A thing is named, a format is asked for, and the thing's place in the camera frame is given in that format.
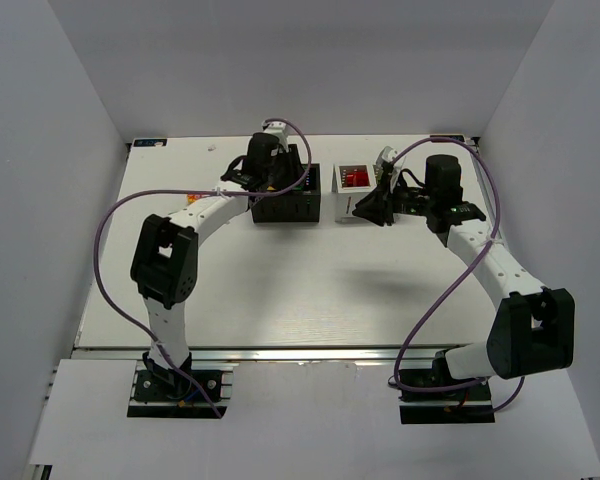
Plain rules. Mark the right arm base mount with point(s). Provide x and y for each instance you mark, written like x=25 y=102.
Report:
x=464 y=406

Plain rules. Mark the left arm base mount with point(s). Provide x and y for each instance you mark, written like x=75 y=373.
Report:
x=153 y=398

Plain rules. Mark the white two-compartment container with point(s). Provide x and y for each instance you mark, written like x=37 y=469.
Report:
x=344 y=199

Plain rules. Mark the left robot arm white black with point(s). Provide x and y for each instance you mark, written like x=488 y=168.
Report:
x=165 y=263

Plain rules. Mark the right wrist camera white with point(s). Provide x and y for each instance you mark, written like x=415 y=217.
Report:
x=387 y=174

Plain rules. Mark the blue label left corner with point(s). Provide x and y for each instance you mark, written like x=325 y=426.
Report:
x=149 y=143

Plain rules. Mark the aluminium table front rail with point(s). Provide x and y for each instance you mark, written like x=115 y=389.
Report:
x=226 y=354

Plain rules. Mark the blue label right corner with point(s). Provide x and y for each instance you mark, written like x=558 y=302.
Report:
x=447 y=138

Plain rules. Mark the blue label corner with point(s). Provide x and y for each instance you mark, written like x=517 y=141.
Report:
x=149 y=143
x=447 y=138

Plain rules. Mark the red rounded lego block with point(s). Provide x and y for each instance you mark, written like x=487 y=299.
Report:
x=355 y=178

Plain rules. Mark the black two-compartment container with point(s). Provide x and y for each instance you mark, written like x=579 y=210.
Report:
x=301 y=205

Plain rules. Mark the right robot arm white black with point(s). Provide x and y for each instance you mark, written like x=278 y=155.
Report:
x=534 y=326

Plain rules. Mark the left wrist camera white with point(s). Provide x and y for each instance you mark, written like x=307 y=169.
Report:
x=278 y=128

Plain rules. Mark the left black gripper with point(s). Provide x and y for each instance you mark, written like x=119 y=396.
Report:
x=286 y=163

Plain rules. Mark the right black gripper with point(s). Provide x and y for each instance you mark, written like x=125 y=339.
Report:
x=388 y=198

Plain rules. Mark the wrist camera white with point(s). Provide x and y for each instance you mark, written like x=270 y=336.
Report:
x=278 y=128
x=387 y=174

